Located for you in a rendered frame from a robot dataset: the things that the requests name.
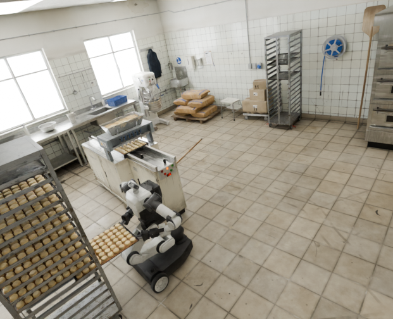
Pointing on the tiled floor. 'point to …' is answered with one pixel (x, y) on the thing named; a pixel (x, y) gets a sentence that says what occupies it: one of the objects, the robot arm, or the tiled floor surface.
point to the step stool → (231, 105)
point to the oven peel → (369, 38)
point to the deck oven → (390, 82)
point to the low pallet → (197, 117)
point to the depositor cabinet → (111, 168)
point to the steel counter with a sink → (103, 112)
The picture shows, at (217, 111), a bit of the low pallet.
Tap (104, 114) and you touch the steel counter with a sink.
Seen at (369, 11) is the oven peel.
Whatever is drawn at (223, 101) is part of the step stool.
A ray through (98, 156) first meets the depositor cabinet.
